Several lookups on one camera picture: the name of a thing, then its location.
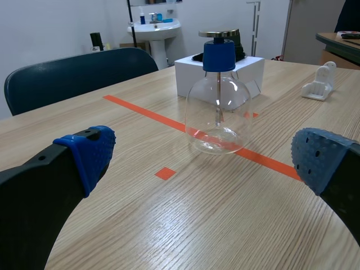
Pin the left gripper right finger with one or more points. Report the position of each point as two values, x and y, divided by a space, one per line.
334 168

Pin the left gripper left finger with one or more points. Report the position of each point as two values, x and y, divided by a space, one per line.
42 197

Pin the white moulded stand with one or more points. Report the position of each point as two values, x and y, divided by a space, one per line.
320 84

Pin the wooden desk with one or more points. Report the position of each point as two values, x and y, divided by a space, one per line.
341 47

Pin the dark blue chair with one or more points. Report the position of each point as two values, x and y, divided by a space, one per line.
70 78

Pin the clear glass flask blue stopper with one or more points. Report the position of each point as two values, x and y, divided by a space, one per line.
218 92

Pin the white box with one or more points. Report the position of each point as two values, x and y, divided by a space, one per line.
185 76

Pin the white wash basin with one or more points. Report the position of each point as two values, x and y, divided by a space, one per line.
154 31

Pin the metal rail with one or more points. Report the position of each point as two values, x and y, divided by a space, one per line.
256 28

